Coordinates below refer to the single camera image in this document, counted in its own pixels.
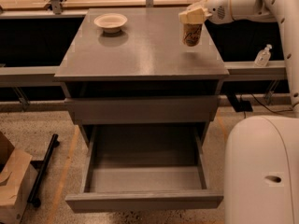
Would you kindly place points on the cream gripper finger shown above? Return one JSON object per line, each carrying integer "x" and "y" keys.
{"x": 196, "y": 15}
{"x": 199, "y": 4}

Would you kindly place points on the black foot pedal block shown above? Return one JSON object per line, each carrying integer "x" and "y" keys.
{"x": 238, "y": 104}

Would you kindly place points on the black metal stand bar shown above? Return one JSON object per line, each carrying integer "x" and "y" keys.
{"x": 41, "y": 167}

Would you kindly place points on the closed grey top drawer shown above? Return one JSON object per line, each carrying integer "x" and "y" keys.
{"x": 142, "y": 109}

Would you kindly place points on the clear sanitizer pump bottle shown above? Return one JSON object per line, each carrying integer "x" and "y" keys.
{"x": 263, "y": 56}

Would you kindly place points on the grey metal rail frame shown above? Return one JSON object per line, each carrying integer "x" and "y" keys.
{"x": 28, "y": 75}

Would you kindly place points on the white paper bowl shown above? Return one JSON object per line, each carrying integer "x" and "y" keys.
{"x": 111, "y": 22}

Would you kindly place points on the orange soda can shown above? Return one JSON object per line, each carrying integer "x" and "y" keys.
{"x": 191, "y": 34}

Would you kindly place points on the grey drawer cabinet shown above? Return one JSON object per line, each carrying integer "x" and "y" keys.
{"x": 138, "y": 88}

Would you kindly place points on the open grey middle drawer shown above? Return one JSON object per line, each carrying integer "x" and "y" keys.
{"x": 142, "y": 168}

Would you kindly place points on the brown cardboard box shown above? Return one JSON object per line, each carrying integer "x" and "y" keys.
{"x": 17, "y": 177}

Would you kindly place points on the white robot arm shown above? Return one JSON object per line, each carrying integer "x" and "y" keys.
{"x": 261, "y": 169}

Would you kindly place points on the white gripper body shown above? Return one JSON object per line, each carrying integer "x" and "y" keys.
{"x": 218, "y": 10}

